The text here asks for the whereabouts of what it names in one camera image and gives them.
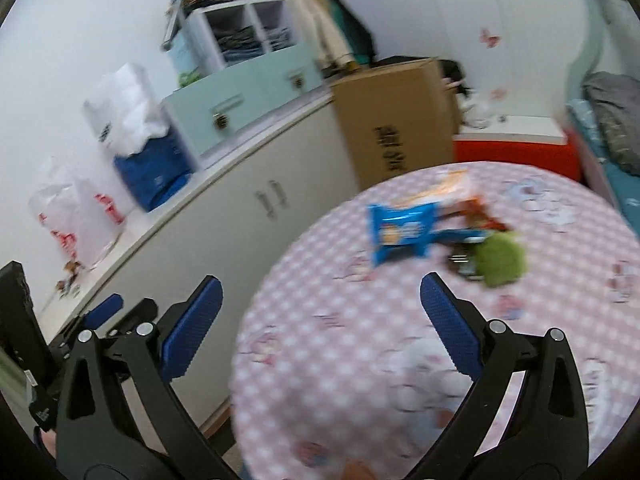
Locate blue bed sheet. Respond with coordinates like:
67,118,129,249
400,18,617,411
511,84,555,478
566,99,639,234

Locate person's left hand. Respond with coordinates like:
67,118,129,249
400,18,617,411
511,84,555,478
32,426,56,465

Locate orange white snack packet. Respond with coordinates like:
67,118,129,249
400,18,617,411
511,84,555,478
393,169,511,232

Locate white red plastic bag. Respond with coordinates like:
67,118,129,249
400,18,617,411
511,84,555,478
28,158,125,269

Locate light blue cookie packet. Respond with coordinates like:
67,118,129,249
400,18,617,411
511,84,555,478
368,204,437,266

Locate mint drawer unit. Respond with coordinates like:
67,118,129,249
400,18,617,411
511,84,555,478
163,44,322,157

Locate brown cardboard box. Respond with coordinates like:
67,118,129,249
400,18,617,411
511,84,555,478
331,60,459,190

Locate white cubby shelf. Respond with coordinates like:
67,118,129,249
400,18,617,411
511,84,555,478
162,0,322,96

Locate pink checkered tablecloth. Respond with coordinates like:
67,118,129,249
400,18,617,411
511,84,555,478
231,162,639,479

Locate hanging clothes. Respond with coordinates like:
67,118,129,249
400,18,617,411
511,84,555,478
286,0,376,75

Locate red storage box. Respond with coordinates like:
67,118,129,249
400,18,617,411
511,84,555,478
454,139,584,182

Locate grey blanket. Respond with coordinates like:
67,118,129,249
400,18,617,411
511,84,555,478
582,72,639,177

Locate dark blue snack wrapper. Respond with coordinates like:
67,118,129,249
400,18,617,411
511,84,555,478
433,229,492,282

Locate cream cabinet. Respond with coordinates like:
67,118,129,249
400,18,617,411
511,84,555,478
38,89,358,434

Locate blue bag with white plastic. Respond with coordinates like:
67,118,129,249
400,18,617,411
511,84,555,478
81,63,193,211

